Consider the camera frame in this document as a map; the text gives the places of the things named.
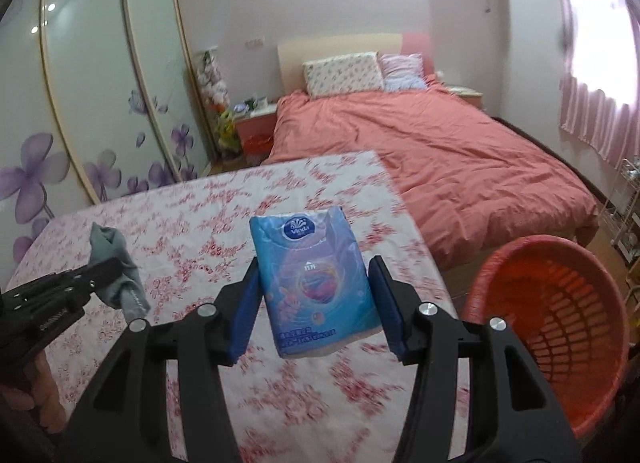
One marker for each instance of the grey green cloth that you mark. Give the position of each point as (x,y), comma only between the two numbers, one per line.
(112,248)

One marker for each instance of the red plastic basket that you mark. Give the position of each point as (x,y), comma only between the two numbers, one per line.
(560,303)

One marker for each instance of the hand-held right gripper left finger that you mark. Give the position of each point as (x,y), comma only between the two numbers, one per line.
(245,315)

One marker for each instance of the cream nightstand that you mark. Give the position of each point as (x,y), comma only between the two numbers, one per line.
(467,91)

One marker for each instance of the floral pillow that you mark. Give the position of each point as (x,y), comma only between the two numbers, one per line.
(345,73)

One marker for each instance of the pink curtain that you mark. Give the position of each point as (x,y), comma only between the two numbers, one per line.
(595,113)

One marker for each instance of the cream and pink headboard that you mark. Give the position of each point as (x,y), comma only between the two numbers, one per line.
(325,48)

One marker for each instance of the yellow green plush toy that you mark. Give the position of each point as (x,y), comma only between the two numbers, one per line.
(227,129)

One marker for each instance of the person's left hand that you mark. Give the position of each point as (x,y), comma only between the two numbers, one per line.
(35,405)

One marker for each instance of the pink front nightstand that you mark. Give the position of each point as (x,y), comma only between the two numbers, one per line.
(255,135)

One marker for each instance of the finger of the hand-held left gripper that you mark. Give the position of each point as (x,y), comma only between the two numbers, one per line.
(97,278)

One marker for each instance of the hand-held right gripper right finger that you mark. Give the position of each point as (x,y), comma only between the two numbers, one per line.
(387,308)

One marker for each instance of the red floral tablecloth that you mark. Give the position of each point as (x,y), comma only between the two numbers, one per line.
(200,203)

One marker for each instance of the floral sliding door wardrobe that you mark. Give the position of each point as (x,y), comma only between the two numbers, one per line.
(100,68)

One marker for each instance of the blue tissue pack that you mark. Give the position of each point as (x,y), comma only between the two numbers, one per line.
(310,283)

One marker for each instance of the bed with coral duvet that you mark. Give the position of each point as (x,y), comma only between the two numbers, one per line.
(450,158)

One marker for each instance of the pink striped pillow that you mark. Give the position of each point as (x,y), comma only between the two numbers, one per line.
(402,70)

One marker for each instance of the white wall socket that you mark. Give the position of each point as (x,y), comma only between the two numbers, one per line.
(254,43)

